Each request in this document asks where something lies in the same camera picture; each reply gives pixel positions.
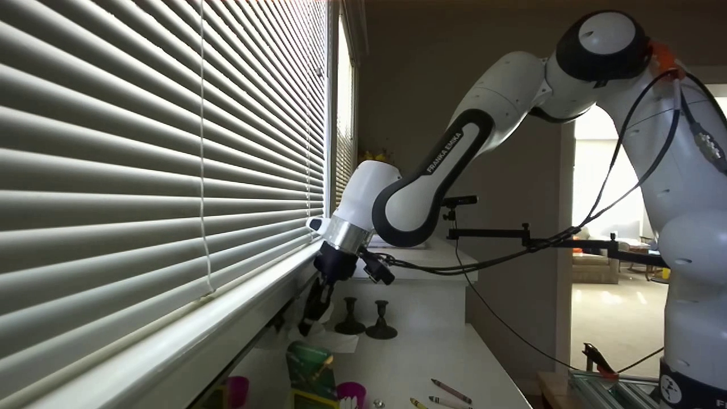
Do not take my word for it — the yellow green crayon box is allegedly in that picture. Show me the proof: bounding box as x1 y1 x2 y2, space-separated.
284 338 344 409

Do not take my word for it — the magenta plastic cup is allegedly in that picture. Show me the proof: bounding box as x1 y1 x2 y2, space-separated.
334 378 371 409

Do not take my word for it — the white blind pull cord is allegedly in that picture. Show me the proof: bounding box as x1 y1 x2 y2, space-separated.
198 0 218 296

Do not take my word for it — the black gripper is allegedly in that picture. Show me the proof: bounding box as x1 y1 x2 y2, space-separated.
297 238 360 338

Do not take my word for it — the white window sill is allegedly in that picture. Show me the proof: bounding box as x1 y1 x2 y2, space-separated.
20 224 337 409

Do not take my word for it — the green striped board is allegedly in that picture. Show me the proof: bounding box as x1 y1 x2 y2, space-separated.
566 371 663 409

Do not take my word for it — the narrow white window blind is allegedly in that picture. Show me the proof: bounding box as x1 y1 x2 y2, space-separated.
334 13 360 207

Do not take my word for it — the wide white window blind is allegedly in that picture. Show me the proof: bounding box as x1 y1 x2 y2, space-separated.
0 0 332 403

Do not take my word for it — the red handled tool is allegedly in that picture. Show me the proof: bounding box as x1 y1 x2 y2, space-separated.
580 340 621 381

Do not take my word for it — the black stereo camera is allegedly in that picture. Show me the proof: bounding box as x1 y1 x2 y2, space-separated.
439 193 481 210

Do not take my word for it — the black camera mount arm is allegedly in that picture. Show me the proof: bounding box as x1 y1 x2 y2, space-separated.
441 207 667 268

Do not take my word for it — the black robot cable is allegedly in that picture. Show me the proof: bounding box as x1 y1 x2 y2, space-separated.
377 66 685 276

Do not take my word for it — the black candle holder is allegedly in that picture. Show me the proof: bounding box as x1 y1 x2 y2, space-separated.
334 296 368 336
364 298 401 340

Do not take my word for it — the white window frame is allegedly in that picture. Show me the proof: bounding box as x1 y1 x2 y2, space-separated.
323 0 341 223

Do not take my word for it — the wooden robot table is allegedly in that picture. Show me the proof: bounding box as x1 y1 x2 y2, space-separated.
535 368 578 409

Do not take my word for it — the orange tape strip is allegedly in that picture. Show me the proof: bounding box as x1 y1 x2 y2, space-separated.
648 41 681 74

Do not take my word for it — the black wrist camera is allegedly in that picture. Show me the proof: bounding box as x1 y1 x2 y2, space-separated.
357 248 398 288

